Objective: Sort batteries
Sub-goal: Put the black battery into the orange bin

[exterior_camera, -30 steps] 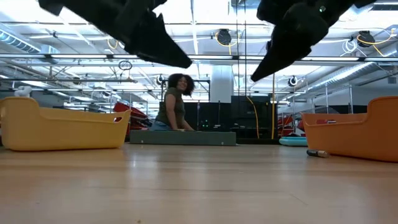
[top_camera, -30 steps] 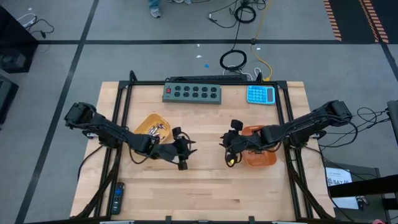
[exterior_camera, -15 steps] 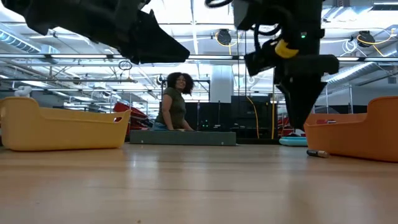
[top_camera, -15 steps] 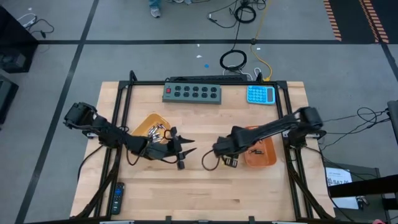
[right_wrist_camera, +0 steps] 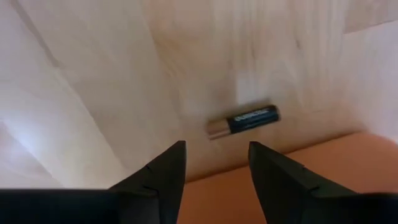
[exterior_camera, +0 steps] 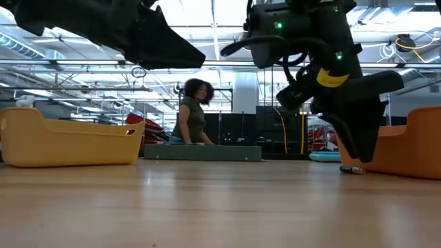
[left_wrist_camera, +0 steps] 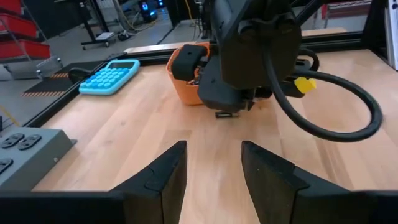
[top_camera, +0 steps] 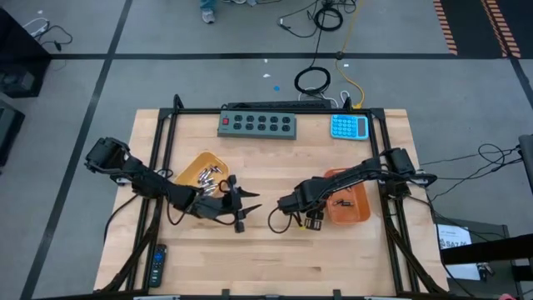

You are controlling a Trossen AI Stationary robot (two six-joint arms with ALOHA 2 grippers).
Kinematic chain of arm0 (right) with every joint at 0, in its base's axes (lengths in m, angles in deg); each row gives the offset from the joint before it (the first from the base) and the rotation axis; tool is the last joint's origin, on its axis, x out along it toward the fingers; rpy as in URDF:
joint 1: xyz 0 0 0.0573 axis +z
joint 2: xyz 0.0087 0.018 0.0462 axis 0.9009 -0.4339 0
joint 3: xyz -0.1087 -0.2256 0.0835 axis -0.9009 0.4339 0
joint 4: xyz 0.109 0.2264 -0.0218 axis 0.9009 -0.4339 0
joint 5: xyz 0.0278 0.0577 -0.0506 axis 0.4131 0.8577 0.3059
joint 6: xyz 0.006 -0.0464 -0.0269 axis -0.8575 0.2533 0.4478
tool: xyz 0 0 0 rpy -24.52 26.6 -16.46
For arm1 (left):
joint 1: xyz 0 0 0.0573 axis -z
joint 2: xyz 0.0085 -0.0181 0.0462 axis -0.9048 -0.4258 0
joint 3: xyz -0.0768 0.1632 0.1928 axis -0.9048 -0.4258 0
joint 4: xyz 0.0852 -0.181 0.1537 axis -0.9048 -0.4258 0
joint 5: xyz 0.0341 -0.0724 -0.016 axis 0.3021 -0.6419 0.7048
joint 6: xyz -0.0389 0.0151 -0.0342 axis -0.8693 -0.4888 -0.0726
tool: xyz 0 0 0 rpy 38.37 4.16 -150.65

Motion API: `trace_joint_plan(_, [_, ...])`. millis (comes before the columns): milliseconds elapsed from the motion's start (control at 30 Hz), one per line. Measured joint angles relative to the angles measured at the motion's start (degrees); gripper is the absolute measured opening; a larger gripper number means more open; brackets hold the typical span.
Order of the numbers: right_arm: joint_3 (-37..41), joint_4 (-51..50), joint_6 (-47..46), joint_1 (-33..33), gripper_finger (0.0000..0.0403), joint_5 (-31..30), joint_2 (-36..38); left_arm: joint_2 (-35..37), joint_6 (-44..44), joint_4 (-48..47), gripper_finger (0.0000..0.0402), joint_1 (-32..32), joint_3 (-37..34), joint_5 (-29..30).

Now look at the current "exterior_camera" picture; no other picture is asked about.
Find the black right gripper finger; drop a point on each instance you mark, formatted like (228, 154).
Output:
(348, 134)
(373, 127)

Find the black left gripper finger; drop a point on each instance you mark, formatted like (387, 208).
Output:
(155, 56)
(158, 29)

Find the black copper-top battery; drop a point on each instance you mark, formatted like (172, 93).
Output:
(351, 170)

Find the yellow plastic bin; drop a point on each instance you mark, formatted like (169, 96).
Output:
(69, 148)

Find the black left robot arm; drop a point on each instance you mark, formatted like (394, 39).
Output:
(24, 13)

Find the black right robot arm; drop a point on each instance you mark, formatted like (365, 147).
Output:
(327, 3)

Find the red cart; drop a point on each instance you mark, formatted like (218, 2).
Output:
(155, 132)
(318, 137)

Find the teal round disc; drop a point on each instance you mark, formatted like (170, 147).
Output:
(324, 157)

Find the orange plastic bin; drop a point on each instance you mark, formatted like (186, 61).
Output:
(413, 155)

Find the person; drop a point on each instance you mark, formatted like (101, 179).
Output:
(193, 120)

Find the tall black cabinet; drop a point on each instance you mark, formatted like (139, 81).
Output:
(268, 131)

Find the white column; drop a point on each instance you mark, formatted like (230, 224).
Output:
(245, 93)

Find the black server cabinet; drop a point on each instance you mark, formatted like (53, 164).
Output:
(231, 125)

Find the silver ventilation duct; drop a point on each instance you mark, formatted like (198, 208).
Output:
(20, 46)
(420, 77)

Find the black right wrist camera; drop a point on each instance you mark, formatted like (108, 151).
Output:
(272, 41)

